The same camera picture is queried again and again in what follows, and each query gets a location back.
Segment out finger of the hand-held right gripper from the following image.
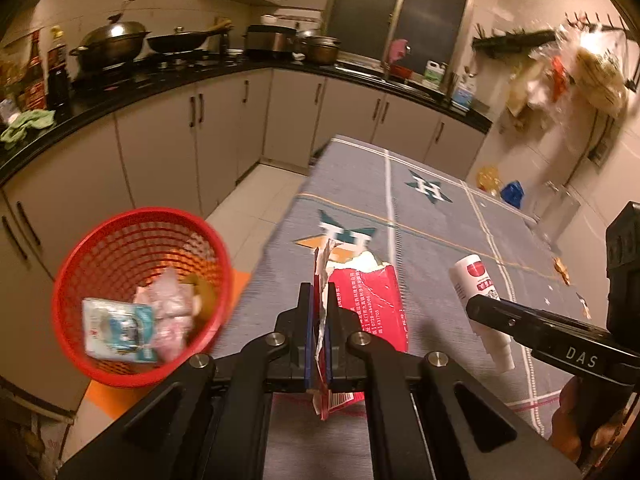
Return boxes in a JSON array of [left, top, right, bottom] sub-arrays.
[[466, 294, 608, 356]]

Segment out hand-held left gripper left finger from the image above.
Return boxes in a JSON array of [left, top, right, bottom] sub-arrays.
[[60, 282, 317, 480]]

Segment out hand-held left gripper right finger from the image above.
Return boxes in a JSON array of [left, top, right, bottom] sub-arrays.
[[321, 285, 581, 480]]

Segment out white red-label tube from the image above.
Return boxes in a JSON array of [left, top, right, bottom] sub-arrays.
[[448, 254, 516, 373]]

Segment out torn red paper packet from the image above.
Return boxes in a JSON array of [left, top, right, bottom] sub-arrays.
[[311, 240, 411, 421]]

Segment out white red-printed wrapper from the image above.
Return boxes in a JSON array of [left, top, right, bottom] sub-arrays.
[[134, 266, 201, 361]]

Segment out pale printed packet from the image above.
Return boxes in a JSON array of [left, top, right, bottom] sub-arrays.
[[81, 297, 158, 365]]

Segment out red mesh basket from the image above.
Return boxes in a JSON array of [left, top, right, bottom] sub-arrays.
[[51, 207, 233, 388]]

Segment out person's right hand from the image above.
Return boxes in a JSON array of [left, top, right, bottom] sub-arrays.
[[550, 375, 637, 463]]

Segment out grey printed tablecloth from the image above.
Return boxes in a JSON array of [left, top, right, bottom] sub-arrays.
[[210, 134, 611, 480]]

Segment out glass mug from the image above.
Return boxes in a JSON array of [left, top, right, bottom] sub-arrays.
[[530, 180, 581, 251]]

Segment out blue plastic bag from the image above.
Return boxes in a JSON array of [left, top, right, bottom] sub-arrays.
[[500, 180, 525, 208]]

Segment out yellow plastic bag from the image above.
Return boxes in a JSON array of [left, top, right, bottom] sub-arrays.
[[475, 165, 501, 196]]

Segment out white blue-label jug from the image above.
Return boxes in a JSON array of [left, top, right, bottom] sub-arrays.
[[452, 72, 476, 110]]

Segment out white green-label jug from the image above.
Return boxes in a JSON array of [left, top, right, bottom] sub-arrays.
[[424, 59, 448, 88]]

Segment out beige base cabinets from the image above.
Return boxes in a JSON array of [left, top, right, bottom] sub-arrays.
[[0, 67, 488, 411]]

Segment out hanging plastic bags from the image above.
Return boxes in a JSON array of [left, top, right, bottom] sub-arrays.
[[505, 25, 631, 131]]

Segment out steel cooking pot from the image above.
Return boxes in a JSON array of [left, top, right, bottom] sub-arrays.
[[295, 30, 342, 66]]

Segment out black kitchen countertop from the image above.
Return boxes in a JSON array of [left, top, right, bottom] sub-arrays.
[[0, 52, 493, 186]]

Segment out rectangular steel cooker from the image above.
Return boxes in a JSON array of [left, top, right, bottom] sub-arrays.
[[243, 24, 298, 60]]

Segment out dark kitchen window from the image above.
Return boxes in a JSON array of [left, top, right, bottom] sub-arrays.
[[325, 0, 481, 68]]

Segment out black frying pan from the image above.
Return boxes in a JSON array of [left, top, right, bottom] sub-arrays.
[[145, 22, 233, 56]]

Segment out green cloth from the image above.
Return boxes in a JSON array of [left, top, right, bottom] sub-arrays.
[[0, 109, 56, 150]]

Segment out dark soy sauce bottle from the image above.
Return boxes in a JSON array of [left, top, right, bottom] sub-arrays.
[[46, 26, 72, 118]]

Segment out wok with steel lid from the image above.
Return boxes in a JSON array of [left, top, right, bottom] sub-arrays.
[[69, 12, 151, 72]]

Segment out red-label sauce bottle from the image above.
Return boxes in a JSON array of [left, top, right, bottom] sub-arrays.
[[22, 30, 47, 111]]

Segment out yellow oil bottle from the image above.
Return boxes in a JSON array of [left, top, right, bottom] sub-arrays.
[[0, 57, 28, 116]]

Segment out black wall rack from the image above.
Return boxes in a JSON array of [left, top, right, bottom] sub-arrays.
[[472, 12, 631, 56]]

